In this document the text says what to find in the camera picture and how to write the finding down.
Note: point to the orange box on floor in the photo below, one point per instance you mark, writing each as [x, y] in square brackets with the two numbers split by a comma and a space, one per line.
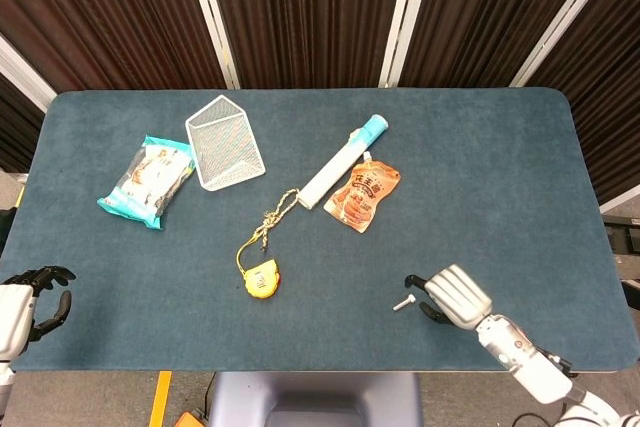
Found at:
[189, 420]

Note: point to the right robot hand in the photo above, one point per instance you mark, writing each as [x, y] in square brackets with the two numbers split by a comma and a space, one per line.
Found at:
[457, 298]

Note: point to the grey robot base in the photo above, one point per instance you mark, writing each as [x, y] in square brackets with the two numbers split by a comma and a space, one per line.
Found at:
[315, 399]

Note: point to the orange spouted drink pouch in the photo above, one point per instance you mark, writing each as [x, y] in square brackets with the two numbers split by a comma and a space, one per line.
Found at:
[362, 195]

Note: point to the blue felt table mat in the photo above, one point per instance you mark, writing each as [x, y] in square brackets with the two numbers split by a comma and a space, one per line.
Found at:
[320, 232]

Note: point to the yellow tape measure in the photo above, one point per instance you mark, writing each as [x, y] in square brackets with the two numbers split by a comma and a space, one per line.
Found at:
[261, 280]

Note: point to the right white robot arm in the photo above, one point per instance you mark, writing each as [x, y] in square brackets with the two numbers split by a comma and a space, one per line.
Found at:
[545, 372]

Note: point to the teal snack package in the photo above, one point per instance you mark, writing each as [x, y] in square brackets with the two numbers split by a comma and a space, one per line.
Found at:
[146, 182]

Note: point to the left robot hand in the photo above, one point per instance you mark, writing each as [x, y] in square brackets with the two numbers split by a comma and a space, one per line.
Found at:
[15, 304]

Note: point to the yellow floor tape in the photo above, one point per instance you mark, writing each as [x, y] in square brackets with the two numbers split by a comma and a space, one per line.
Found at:
[160, 398]

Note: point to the black equipment beside table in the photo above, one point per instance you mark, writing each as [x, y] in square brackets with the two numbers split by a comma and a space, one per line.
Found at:
[622, 247]

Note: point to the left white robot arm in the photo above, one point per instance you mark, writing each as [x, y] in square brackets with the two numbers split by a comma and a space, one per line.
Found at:
[4, 382]

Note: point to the white tube with teal cap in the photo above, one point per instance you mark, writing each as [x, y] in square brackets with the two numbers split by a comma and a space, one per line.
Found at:
[340, 163]

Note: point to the small silver bolt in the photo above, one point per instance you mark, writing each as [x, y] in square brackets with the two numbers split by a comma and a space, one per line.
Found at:
[401, 303]

